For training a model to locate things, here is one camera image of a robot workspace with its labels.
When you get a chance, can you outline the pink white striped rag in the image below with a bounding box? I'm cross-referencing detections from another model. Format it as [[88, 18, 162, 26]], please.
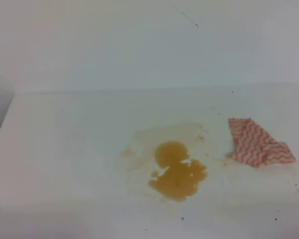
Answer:
[[228, 118, 296, 168]]

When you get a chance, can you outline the brown coffee stain puddle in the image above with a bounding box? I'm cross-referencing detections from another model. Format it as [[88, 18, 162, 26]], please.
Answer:
[[148, 141, 208, 202]]

